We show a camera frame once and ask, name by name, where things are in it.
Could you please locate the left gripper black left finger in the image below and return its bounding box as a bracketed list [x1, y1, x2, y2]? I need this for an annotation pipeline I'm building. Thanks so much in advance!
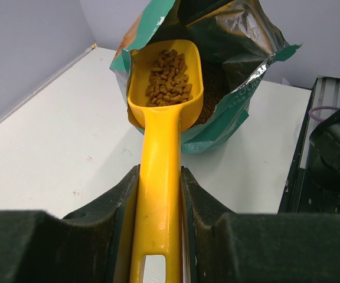
[0, 166, 139, 282]

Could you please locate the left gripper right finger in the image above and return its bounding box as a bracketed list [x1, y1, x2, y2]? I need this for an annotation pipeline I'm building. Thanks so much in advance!
[181, 167, 340, 282]

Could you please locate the yellow plastic scoop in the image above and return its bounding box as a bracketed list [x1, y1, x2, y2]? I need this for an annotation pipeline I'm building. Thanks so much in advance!
[127, 40, 204, 282]

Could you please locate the green pet food bag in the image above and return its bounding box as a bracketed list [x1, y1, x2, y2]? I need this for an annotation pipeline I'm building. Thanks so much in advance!
[110, 1, 298, 153]

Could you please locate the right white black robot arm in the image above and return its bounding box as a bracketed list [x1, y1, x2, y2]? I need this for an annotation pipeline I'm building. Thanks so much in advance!
[299, 107, 340, 214]

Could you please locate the brown kibble pet food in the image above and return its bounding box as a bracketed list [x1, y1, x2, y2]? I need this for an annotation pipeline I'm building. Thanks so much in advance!
[145, 50, 193, 107]

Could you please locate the black mounting rail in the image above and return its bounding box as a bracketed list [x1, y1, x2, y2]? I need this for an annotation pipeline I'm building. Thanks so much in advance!
[278, 77, 326, 213]

